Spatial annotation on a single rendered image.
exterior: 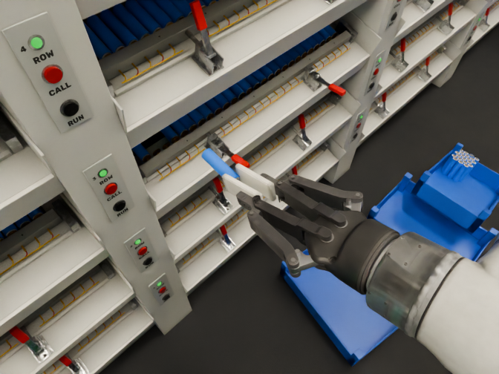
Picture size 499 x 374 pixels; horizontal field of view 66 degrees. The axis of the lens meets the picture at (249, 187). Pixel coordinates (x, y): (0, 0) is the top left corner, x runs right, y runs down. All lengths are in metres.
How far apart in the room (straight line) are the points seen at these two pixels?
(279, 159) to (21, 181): 0.60
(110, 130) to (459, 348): 0.42
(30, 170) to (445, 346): 0.46
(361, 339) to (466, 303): 0.76
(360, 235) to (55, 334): 0.60
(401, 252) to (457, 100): 1.42
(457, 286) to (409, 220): 0.95
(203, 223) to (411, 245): 0.54
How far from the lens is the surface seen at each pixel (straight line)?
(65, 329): 0.82
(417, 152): 1.50
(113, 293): 0.81
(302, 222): 0.44
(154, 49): 0.57
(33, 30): 0.40
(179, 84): 0.55
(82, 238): 0.65
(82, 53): 0.43
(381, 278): 0.38
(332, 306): 1.12
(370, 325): 1.13
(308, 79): 0.84
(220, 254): 1.02
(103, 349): 0.99
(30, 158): 0.51
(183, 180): 0.68
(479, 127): 1.70
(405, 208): 1.33
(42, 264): 0.66
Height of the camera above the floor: 1.05
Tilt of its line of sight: 55 degrees down
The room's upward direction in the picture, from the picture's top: straight up
